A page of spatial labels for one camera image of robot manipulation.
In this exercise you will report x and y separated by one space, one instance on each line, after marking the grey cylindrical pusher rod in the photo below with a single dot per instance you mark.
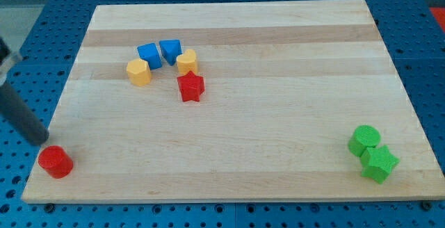
13 107

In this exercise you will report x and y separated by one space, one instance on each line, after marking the red cylinder block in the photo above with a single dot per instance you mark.
55 161

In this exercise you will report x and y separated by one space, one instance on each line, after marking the red star block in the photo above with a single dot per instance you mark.
191 86

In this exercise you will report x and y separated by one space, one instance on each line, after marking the green star block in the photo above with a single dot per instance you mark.
378 163

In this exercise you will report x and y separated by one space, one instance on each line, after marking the yellow hexagon block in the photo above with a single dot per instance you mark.
139 72

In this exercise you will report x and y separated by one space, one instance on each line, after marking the blue cube block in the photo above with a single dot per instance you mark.
149 53

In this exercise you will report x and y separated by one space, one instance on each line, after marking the blue triangle block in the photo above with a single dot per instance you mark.
170 50

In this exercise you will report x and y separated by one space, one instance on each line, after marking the yellow heart block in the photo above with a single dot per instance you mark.
187 62

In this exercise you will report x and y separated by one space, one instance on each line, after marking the wooden board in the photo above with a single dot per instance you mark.
286 84

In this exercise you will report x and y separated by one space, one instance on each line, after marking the green cylinder block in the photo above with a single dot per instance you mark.
363 137

